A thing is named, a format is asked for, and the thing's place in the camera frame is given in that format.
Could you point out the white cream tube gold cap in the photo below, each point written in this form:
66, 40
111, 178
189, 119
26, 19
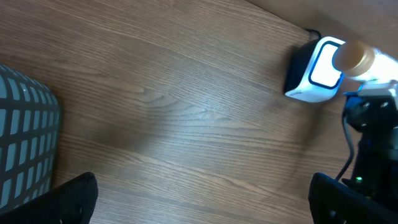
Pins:
361, 62

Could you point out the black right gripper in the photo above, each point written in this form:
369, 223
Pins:
373, 107

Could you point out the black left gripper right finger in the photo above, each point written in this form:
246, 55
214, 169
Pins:
333, 202

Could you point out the cardboard back panel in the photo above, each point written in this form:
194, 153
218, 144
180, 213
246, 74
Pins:
371, 21

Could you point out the white barcode scanner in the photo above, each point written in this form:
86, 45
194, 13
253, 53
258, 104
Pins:
311, 76

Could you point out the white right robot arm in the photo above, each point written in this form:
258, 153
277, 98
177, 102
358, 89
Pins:
375, 169

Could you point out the grey plastic shopping basket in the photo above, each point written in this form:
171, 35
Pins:
30, 125

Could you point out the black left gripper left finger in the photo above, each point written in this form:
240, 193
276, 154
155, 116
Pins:
72, 202

